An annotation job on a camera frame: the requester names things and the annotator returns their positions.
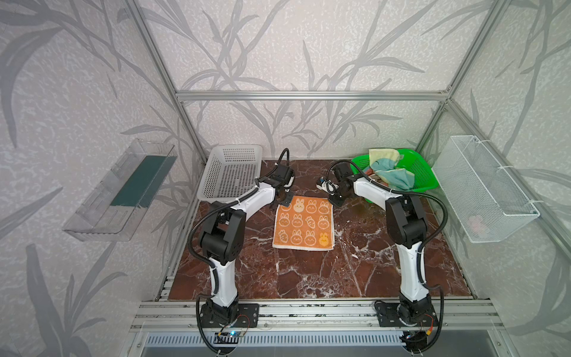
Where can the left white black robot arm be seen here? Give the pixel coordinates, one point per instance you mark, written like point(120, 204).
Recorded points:
point(222, 238)

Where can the clear acrylic wall shelf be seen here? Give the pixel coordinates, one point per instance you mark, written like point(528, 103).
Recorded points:
point(116, 207)

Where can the white plastic basket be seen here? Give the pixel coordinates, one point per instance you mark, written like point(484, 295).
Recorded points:
point(230, 172)

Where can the orange bunny pattern towel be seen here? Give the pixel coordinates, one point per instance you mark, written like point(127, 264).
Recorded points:
point(307, 224)

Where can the pink object in wire basket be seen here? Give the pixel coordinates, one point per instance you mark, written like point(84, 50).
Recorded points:
point(478, 226)

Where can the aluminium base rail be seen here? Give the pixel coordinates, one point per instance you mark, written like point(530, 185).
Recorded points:
point(305, 323)

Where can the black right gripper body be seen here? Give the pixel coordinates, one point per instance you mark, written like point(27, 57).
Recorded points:
point(336, 195)

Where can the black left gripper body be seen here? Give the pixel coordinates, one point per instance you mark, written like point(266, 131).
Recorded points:
point(285, 196)

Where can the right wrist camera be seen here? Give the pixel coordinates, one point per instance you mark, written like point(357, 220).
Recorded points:
point(326, 185)

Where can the green plastic basket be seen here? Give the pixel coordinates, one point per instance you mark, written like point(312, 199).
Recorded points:
point(411, 161)

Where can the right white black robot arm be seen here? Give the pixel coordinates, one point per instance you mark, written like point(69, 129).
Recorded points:
point(407, 226)

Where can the white wire mesh basket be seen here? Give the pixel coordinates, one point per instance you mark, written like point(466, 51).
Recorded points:
point(476, 183)

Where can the blue yellow towel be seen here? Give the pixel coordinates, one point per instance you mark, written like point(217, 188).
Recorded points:
point(383, 162)

